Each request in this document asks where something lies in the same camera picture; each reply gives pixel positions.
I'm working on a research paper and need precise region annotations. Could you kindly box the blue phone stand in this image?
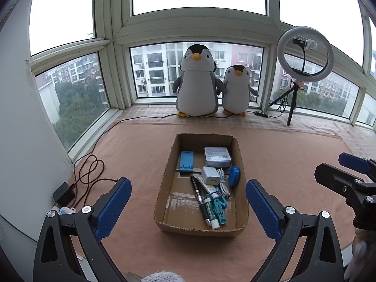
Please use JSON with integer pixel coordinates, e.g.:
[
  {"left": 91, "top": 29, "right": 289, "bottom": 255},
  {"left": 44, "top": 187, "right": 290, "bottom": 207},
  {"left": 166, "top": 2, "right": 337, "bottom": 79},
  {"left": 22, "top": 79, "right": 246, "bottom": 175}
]
[{"left": 176, "top": 151, "right": 196, "bottom": 173}]

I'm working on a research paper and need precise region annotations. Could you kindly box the large grey penguin plush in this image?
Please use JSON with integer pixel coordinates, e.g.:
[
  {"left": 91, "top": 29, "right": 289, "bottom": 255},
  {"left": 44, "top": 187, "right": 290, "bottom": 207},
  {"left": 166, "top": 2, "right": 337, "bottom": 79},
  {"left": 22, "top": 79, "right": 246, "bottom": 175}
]
[{"left": 173, "top": 43, "right": 227, "bottom": 118}]

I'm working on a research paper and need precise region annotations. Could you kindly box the person's right hand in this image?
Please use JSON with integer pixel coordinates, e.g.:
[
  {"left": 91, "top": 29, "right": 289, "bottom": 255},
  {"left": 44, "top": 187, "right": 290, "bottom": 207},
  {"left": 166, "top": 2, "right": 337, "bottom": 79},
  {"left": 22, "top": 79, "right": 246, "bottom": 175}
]
[{"left": 344, "top": 231, "right": 369, "bottom": 282}]

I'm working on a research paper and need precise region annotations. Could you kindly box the green bottle with white cap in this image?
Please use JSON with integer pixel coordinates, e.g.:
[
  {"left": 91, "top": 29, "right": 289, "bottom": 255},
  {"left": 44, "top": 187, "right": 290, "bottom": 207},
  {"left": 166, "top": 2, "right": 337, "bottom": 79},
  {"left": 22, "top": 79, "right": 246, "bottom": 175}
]
[{"left": 205, "top": 194, "right": 220, "bottom": 230}]

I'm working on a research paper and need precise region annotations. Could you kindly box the black power adapter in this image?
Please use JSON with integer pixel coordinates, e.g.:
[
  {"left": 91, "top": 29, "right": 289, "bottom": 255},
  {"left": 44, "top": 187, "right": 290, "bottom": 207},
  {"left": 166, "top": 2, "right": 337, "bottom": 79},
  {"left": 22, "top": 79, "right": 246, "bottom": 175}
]
[{"left": 52, "top": 182, "right": 76, "bottom": 208}]

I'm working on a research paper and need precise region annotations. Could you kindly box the blue round tape measure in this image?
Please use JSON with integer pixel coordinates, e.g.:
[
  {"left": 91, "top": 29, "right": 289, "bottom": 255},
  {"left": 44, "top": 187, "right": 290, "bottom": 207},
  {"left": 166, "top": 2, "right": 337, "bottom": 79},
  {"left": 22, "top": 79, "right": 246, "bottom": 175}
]
[{"left": 228, "top": 166, "right": 241, "bottom": 188}]

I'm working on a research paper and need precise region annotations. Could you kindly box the white rectangular box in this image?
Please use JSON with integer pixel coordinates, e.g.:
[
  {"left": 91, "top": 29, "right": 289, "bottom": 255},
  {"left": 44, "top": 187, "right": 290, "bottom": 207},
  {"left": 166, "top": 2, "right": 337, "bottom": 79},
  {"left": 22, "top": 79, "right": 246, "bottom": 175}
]
[{"left": 204, "top": 146, "right": 232, "bottom": 168}]

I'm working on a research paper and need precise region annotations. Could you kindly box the black gel pen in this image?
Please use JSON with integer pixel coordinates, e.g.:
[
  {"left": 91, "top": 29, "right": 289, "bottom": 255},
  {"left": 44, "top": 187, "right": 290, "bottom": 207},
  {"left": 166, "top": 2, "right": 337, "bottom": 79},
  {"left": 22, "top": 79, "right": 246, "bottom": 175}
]
[{"left": 189, "top": 175, "right": 210, "bottom": 227}]

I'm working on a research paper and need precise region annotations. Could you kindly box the person's left hand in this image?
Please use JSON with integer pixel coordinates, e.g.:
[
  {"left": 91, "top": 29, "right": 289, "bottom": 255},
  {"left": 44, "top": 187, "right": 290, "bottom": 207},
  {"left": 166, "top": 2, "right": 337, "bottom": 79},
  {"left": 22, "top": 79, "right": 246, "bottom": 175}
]
[{"left": 141, "top": 270, "right": 184, "bottom": 282}]

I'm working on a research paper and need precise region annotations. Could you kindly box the checked cloth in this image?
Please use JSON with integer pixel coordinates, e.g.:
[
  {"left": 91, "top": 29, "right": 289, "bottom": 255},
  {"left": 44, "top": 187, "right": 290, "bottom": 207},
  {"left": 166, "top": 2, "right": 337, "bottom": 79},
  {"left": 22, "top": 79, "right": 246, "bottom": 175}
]
[{"left": 117, "top": 106, "right": 376, "bottom": 165}]

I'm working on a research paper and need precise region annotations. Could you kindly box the black ring light cable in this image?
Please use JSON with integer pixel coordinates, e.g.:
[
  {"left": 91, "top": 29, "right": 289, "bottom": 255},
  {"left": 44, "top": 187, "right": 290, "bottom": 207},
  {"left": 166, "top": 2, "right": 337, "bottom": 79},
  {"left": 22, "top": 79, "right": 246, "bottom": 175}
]
[{"left": 72, "top": 110, "right": 279, "bottom": 171}]

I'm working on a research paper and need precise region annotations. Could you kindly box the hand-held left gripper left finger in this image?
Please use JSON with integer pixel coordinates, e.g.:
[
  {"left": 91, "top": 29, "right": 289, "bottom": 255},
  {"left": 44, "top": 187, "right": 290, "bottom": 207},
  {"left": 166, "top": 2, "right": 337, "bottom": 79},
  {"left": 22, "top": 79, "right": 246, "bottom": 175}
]
[{"left": 33, "top": 177, "right": 133, "bottom": 282}]

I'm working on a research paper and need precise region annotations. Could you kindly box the white wall charger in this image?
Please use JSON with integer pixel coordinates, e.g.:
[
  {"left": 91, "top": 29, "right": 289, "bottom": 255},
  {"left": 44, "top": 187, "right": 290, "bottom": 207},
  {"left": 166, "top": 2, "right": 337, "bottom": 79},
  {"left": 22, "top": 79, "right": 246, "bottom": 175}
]
[{"left": 201, "top": 166, "right": 221, "bottom": 186}]

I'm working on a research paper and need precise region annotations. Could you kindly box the white cable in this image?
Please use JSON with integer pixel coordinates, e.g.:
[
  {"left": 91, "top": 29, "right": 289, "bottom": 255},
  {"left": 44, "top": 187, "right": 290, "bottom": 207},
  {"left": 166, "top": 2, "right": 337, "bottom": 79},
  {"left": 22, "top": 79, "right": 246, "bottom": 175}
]
[{"left": 217, "top": 167, "right": 232, "bottom": 199}]

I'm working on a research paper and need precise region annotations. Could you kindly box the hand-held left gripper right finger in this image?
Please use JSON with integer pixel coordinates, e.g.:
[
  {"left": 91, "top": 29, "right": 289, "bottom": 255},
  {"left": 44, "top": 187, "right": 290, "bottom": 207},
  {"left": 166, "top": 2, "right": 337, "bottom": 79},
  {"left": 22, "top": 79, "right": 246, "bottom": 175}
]
[{"left": 245, "top": 179, "right": 344, "bottom": 282}]

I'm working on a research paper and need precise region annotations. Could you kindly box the white ring light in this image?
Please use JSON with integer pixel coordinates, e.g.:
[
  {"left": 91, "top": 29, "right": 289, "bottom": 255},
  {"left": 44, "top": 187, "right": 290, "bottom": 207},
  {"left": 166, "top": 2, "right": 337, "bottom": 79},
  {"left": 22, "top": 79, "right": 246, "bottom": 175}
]
[{"left": 278, "top": 25, "right": 335, "bottom": 82}]

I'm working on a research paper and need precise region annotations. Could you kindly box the small grey penguin plush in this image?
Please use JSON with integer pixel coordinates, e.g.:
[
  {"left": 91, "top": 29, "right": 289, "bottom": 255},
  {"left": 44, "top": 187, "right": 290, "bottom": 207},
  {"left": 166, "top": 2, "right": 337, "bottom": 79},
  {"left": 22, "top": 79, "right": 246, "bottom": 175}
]
[{"left": 221, "top": 65, "right": 259, "bottom": 116}]

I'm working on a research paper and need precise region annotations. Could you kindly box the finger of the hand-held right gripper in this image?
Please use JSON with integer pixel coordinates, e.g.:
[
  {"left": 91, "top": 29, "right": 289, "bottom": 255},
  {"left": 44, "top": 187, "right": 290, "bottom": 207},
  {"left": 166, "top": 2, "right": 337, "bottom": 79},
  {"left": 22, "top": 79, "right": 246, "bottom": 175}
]
[
  {"left": 338, "top": 152, "right": 376, "bottom": 180},
  {"left": 314, "top": 162, "right": 366, "bottom": 196}
]

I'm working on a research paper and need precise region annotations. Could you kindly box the white window frame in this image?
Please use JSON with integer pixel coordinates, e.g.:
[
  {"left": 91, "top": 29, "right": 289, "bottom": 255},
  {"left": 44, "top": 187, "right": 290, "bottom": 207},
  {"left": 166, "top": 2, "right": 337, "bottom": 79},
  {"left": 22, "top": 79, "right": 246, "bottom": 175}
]
[{"left": 29, "top": 0, "right": 376, "bottom": 153}]

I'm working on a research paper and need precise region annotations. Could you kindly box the black tripod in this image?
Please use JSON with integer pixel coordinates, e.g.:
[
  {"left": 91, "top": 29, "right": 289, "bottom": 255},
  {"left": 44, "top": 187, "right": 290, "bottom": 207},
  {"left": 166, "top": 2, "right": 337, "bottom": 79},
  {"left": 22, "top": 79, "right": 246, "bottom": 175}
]
[{"left": 268, "top": 81, "right": 304, "bottom": 127}]

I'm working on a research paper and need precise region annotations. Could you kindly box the black USB charging cable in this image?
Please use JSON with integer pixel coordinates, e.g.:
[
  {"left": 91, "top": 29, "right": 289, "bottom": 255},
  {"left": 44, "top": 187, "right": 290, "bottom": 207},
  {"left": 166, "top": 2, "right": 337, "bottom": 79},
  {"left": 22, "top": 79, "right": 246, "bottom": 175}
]
[{"left": 72, "top": 154, "right": 119, "bottom": 209}]

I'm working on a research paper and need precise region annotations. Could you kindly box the cardboard box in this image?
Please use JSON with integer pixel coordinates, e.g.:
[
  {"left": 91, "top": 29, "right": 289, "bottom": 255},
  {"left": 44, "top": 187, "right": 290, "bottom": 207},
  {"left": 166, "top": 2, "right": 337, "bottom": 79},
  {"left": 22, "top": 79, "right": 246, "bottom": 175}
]
[{"left": 153, "top": 133, "right": 250, "bottom": 238}]

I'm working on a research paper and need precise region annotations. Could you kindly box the white patterned tube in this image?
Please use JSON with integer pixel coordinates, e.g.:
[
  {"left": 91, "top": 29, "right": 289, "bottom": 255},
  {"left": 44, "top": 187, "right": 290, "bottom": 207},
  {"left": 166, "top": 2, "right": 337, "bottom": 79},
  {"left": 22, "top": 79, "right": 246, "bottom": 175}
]
[{"left": 197, "top": 177, "right": 221, "bottom": 199}]

